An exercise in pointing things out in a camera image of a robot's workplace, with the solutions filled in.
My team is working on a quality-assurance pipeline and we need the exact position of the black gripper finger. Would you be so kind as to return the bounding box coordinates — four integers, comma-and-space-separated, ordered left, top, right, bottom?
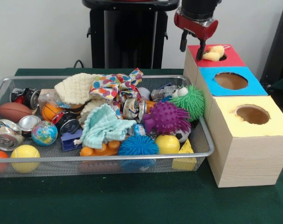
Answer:
179, 30, 189, 53
196, 38, 207, 61

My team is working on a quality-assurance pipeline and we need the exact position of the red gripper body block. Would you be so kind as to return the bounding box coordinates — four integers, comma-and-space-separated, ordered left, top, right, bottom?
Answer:
173, 7, 219, 42

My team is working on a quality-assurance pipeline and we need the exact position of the pale yellow plush toy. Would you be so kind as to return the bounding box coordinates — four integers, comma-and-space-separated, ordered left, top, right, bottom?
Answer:
202, 45, 231, 62

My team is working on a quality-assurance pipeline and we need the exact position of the green spiky ball with eyes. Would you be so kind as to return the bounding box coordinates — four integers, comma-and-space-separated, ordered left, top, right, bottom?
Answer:
170, 84, 206, 122

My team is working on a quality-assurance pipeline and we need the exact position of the colourful patterned cloth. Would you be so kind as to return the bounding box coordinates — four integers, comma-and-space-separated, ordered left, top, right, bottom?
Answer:
89, 68, 144, 103

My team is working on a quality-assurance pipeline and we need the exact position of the cream white cloth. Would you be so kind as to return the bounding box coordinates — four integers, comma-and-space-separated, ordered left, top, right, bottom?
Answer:
54, 72, 104, 122

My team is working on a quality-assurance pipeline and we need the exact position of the wooden box with three holes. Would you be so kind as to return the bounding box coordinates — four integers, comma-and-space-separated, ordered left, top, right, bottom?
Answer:
183, 43, 283, 188

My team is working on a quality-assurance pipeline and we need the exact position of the shallow clear mesh bin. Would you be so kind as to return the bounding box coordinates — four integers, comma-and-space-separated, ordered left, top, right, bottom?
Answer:
0, 74, 215, 179

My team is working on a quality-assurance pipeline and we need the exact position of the silver toy robot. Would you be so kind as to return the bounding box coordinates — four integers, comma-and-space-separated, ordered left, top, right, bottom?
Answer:
150, 85, 179, 101

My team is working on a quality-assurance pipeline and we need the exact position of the purple spiky toy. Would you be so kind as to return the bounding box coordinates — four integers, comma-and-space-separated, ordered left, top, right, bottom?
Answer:
142, 101, 192, 136

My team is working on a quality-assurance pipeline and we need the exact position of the black chair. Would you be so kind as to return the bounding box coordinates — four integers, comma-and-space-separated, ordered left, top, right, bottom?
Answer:
259, 4, 283, 88

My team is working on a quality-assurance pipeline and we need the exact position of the crushed silver drink can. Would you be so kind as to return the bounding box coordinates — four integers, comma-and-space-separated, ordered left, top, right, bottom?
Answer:
122, 97, 148, 122

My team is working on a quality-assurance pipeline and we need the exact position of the blue spiky ball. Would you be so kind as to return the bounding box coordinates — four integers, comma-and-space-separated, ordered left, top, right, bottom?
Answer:
117, 135, 159, 156

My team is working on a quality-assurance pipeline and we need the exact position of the light blue cloth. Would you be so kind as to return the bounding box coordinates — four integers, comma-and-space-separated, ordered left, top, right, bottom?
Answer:
74, 104, 137, 149

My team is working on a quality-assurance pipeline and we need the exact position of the yellow ball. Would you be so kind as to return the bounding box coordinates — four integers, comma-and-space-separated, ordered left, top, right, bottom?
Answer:
10, 144, 41, 173

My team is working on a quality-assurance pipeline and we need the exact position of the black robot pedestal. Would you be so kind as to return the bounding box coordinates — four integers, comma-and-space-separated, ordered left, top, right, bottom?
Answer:
82, 0, 180, 70

